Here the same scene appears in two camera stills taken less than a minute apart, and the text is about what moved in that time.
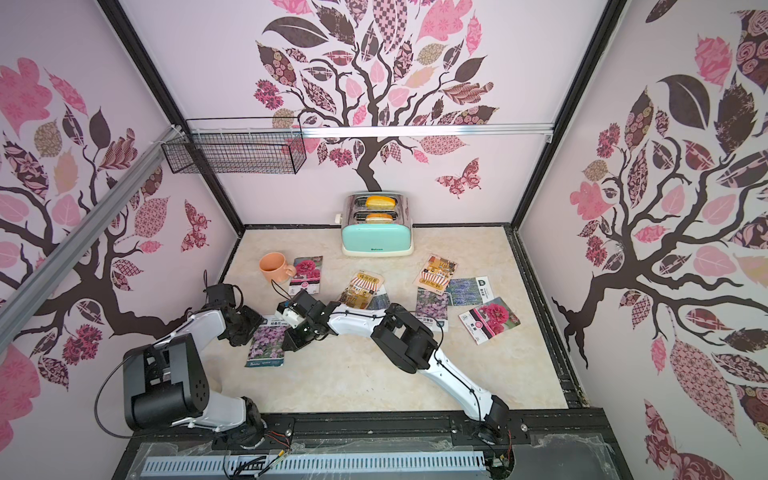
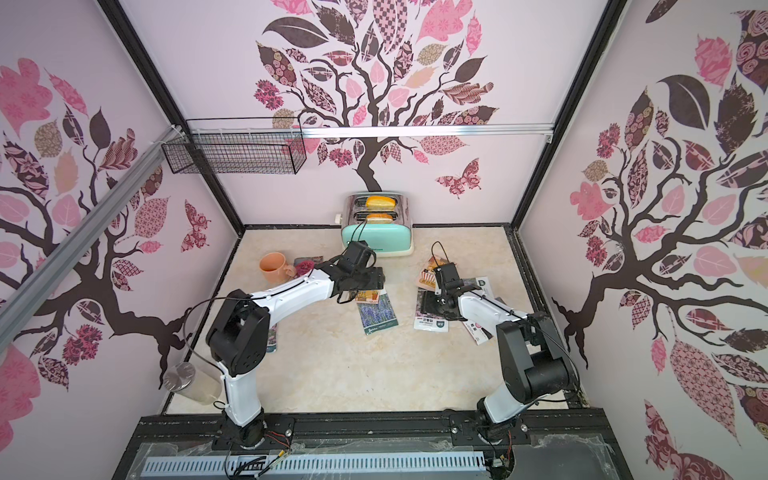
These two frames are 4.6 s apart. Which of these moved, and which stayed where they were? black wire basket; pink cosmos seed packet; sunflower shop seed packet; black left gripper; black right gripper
Moved: black left gripper; black right gripper
Stayed: black wire basket; pink cosmos seed packet; sunflower shop seed packet
